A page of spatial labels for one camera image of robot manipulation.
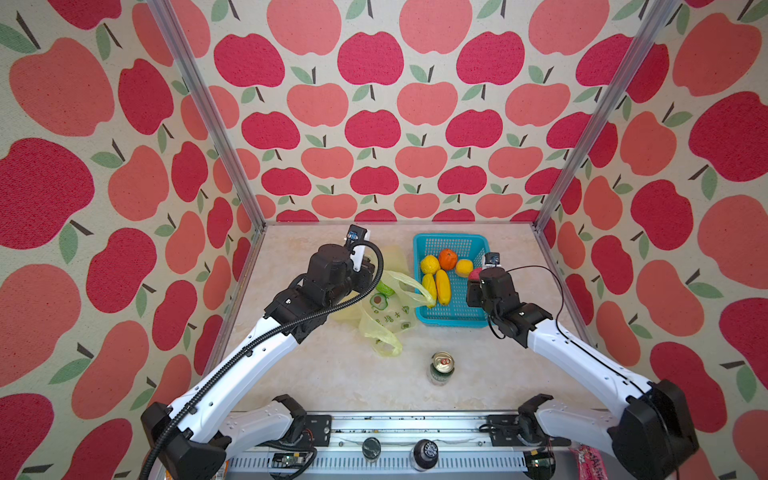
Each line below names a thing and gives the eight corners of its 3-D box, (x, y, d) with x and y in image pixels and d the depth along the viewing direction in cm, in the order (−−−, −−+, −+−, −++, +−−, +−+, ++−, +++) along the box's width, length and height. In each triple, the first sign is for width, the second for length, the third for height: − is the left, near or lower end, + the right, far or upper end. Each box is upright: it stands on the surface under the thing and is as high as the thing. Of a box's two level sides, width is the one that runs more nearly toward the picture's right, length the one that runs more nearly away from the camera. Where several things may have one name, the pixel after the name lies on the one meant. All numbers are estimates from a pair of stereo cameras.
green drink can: (428, 387, 83) (433, 374, 74) (426, 366, 87) (431, 351, 78) (448, 387, 83) (456, 374, 74) (446, 366, 87) (453, 351, 78)
